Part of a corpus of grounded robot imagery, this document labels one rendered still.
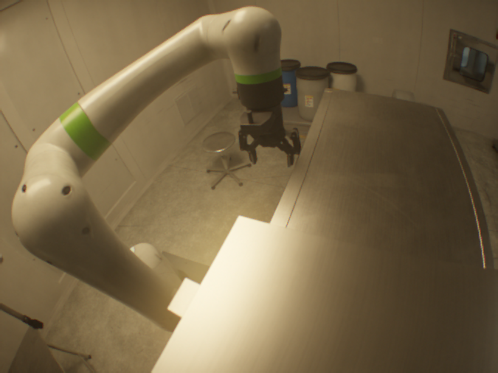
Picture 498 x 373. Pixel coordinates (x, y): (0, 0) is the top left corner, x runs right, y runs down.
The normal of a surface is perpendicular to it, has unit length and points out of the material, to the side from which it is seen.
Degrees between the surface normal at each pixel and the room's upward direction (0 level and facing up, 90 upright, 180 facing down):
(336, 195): 0
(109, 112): 82
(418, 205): 0
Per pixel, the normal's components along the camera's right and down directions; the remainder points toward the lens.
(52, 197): 0.71, -0.39
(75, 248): 0.81, 0.42
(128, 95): 0.69, 0.32
